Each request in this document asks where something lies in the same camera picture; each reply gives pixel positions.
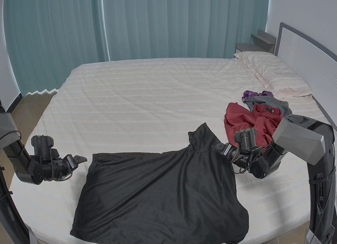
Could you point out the grey garment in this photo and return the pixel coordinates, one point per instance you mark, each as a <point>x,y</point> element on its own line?
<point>281,106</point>

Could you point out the bed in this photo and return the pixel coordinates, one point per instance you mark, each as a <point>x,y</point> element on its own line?
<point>147,100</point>

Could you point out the cream pillow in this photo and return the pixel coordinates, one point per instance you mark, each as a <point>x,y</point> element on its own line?
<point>276,74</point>

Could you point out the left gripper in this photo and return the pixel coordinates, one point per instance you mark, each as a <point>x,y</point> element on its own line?
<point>63,168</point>

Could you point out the grey bedside table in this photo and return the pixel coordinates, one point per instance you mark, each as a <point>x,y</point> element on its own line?
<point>256,41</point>

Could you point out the dark red garment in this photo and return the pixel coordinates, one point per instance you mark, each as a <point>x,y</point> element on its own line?
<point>239,122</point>

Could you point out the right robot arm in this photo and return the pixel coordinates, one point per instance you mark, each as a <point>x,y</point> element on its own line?
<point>300,137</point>

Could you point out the purple garment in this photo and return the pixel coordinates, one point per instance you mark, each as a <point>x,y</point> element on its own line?
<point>248,95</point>

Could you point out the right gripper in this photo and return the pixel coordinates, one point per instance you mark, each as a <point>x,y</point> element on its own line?
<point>229,152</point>

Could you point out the black T-shirt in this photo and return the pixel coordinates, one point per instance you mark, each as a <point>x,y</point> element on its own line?
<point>158,193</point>

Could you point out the blue-green curtain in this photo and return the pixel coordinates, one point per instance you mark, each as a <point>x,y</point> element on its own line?
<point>184,14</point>
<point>58,27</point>

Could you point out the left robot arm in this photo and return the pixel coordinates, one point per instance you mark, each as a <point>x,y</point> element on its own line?
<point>23,164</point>

